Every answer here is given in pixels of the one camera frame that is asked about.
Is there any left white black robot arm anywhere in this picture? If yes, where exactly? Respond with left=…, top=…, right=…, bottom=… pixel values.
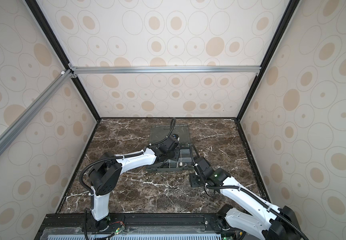
left=79, top=118, right=179, bottom=221

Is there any clear plastic compartment organizer box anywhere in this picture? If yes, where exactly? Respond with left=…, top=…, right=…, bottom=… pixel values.
left=146, top=125, right=193, bottom=173

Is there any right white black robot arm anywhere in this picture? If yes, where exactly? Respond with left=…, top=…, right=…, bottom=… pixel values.
left=189, top=144, right=308, bottom=240

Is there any left diagonal aluminium frame bar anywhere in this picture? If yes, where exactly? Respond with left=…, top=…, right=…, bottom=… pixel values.
left=0, top=70, right=72, bottom=156

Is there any horizontal aluminium frame bar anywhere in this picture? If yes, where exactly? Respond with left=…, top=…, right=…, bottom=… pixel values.
left=72, top=66, right=261, bottom=74

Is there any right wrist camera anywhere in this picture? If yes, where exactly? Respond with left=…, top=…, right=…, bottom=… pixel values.
left=193, top=157, right=214, bottom=180

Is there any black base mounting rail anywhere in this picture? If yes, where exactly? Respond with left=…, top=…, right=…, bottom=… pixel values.
left=35, top=213, right=256, bottom=240

